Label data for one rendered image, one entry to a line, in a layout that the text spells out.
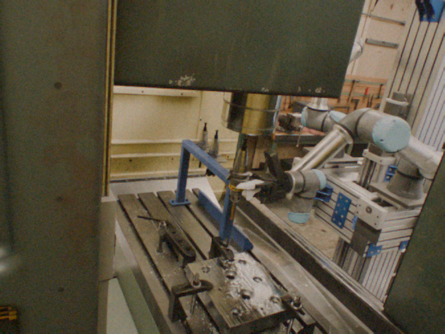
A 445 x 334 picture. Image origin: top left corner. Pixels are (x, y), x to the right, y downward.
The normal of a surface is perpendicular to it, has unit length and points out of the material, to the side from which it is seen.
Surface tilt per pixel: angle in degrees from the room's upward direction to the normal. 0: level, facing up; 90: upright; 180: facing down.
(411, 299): 90
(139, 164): 90
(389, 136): 87
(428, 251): 90
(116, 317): 0
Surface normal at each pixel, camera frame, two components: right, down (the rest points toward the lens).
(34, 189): 0.48, 0.39
